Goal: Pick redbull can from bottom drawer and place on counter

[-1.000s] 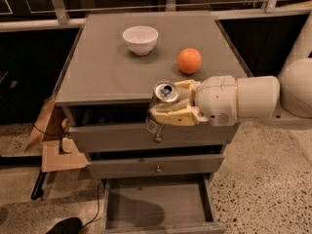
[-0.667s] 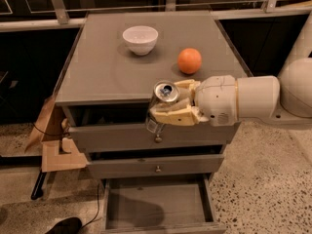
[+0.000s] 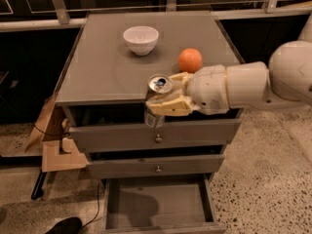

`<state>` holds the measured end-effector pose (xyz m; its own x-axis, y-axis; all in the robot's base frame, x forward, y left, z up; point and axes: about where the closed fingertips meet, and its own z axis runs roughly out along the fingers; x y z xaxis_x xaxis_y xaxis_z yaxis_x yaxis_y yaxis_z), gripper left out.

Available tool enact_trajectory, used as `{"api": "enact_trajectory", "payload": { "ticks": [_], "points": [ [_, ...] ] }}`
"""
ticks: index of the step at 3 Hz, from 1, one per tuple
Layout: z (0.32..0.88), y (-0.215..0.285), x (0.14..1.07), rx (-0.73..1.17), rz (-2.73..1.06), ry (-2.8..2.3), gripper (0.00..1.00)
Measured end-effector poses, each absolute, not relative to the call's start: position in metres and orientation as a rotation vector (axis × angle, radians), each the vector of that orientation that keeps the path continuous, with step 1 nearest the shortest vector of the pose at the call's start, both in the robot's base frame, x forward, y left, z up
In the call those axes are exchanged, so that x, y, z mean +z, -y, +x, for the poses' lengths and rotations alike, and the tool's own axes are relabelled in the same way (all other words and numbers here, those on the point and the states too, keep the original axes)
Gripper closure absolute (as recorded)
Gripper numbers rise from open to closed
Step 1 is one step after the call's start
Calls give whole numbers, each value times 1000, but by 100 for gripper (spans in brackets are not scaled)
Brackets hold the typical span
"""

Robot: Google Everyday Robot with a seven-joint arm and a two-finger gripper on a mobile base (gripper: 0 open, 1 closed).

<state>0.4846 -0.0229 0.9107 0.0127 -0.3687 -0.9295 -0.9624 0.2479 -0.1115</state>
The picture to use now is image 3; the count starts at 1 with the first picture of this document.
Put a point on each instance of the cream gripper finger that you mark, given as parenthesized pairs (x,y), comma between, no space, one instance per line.
(179,105)
(180,83)

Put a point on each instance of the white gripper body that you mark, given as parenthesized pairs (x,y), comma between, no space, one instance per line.
(208,89)

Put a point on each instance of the silver redbull can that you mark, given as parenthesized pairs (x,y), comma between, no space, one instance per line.
(157,85)

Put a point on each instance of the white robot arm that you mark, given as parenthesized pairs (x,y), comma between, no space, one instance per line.
(276,74)

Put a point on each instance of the grey middle drawer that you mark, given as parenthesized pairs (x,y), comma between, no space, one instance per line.
(157,162)

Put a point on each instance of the grey drawer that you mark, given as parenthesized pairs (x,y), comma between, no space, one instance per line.
(172,204)
(157,162)
(121,127)

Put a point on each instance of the grey drawer cabinet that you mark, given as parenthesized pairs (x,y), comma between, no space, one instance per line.
(104,71)

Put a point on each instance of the grey top drawer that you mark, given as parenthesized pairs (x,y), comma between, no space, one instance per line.
(121,127)

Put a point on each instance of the grey bottom drawer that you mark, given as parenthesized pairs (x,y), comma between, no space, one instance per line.
(172,204)

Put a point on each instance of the orange fruit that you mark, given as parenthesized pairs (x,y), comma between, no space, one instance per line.
(189,60)

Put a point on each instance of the white ceramic bowl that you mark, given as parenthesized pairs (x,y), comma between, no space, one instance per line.
(141,40)

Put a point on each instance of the black shoe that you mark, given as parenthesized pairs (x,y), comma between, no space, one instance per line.
(70,225)

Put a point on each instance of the black floor bar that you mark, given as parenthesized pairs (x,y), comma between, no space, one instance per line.
(37,189)

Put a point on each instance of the metal railing frame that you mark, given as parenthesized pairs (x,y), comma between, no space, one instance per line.
(26,15)

